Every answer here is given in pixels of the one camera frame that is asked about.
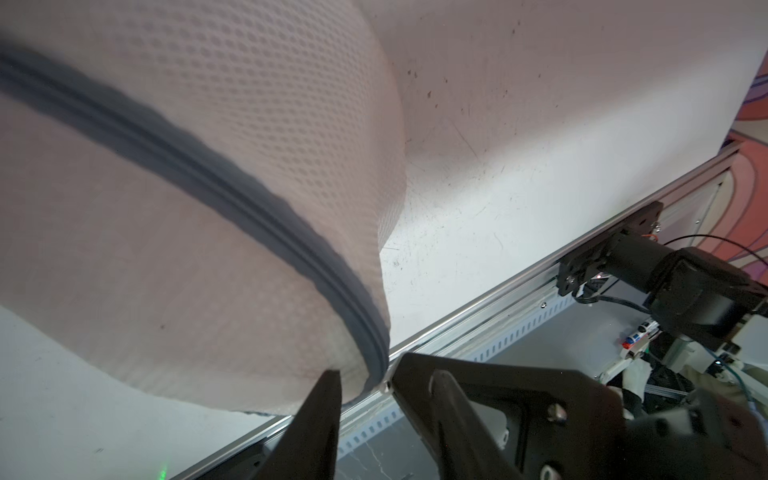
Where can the white mesh laundry bag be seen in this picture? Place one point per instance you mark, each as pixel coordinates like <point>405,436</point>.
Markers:
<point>194,194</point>

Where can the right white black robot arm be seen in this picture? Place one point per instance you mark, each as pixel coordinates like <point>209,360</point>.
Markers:
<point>689,292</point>

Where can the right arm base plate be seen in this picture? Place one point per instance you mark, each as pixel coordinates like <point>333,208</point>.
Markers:
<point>584,261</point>

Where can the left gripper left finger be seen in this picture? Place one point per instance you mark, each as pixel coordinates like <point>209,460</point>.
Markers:
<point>308,447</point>

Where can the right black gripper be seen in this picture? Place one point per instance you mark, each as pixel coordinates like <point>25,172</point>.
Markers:
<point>562,424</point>

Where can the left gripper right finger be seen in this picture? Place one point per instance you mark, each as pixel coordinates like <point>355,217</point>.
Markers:
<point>465,449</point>

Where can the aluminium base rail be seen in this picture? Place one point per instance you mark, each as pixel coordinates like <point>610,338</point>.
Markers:
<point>522,318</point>

